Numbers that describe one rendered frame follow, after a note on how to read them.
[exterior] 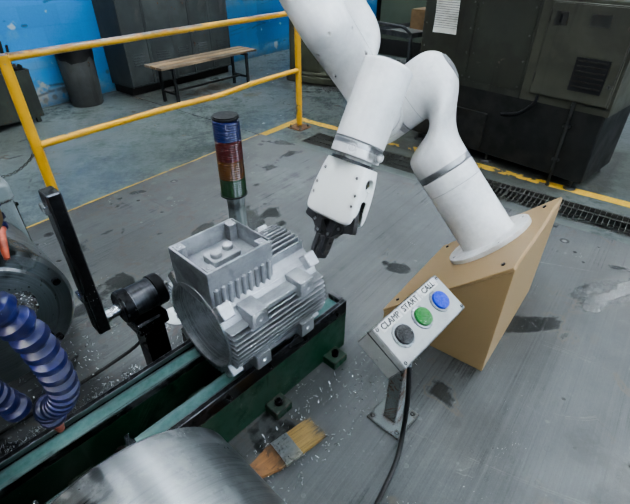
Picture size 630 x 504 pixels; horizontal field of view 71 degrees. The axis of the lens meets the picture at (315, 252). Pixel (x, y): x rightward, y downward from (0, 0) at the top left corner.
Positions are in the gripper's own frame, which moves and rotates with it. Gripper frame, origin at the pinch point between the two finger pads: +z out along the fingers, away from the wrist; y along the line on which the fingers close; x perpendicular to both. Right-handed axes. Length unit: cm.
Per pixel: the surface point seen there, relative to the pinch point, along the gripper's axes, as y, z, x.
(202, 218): 67, 17, -29
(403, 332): -21.4, 4.5, 4.6
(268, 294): -0.8, 8.7, 10.2
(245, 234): 7.1, 1.6, 11.3
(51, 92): 525, 22, -151
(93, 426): 9.1, 35.3, 27.1
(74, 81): 490, 1, -157
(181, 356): 11.3, 26.9, 12.5
